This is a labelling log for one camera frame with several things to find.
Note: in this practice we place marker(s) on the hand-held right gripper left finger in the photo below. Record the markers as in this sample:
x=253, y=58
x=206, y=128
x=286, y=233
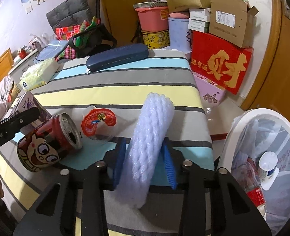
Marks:
x=119, y=162

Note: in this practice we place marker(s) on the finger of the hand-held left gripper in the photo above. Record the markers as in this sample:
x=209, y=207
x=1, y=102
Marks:
x=21, y=119

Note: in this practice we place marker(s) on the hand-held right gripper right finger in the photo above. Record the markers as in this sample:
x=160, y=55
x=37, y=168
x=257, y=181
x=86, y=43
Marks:
x=169, y=167

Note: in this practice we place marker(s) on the purple drink carton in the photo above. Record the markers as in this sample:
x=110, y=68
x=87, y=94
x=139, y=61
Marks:
x=26, y=103

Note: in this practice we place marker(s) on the white foam net sleeve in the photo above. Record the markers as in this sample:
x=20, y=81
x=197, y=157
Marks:
x=147, y=140

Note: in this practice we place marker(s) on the white trash bin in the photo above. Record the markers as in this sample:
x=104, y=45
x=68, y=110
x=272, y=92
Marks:
x=236, y=132

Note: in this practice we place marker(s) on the clear bottle with red label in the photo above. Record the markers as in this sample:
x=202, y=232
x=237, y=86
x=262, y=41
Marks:
x=257, y=196

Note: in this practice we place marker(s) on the white paper cup blue print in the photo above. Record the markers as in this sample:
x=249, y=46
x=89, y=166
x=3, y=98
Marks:
x=268, y=167

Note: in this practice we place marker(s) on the red cartoon drink can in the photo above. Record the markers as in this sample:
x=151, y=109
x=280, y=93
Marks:
x=41, y=147

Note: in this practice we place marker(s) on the clear cup with red lid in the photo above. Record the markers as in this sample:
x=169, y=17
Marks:
x=98, y=123

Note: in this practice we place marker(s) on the yellow tissue pack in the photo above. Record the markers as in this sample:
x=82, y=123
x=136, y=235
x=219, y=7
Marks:
x=39, y=75

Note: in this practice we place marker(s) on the grey drawer cabinet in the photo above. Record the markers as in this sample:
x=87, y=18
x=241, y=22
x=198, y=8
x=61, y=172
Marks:
x=19, y=66

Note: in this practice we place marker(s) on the small red jar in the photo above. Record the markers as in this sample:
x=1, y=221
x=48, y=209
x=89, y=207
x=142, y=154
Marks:
x=22, y=53

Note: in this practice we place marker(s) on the striped tablecloth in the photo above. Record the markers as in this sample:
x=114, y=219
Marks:
x=110, y=91

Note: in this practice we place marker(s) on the blue folded blanket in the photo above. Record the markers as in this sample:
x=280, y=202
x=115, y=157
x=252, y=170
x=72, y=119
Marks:
x=51, y=48

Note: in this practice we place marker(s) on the lilac floral box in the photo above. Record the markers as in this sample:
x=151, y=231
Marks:
x=211, y=92

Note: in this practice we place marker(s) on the red plaid cloth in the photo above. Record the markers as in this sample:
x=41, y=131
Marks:
x=66, y=33

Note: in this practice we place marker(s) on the dark blue glasses case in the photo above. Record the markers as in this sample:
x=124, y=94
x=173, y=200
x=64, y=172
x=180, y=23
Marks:
x=115, y=57

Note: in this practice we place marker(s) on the black office chair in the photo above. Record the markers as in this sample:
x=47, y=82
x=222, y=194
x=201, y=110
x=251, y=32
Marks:
x=98, y=39

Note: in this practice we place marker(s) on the clear bin liner bag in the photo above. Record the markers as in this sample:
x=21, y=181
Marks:
x=282, y=177

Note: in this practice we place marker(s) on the grey quilted cushion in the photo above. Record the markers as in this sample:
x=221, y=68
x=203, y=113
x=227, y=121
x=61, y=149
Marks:
x=68, y=12

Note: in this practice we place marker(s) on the red gift box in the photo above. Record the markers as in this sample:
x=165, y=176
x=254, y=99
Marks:
x=221, y=61

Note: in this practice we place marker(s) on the yellow patterned box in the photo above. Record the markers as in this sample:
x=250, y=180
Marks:
x=154, y=39

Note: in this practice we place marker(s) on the light blue round bin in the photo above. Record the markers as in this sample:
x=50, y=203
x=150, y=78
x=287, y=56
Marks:
x=178, y=34

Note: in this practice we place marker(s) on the small white box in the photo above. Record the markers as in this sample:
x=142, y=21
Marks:
x=198, y=22
x=199, y=13
x=197, y=29

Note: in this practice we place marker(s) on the pink plastic tub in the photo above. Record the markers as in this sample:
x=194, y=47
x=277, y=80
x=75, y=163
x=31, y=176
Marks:
x=151, y=19

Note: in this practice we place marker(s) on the wooden wardrobe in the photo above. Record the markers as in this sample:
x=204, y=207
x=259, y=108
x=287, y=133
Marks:
x=120, y=9

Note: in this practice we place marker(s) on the wooden door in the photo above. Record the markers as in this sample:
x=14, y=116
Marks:
x=277, y=66

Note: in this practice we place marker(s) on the open cardboard box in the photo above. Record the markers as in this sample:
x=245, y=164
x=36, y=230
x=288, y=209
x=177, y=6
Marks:
x=228, y=19

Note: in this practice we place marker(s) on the patterned flat box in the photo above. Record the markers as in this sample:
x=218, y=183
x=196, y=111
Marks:
x=149, y=5

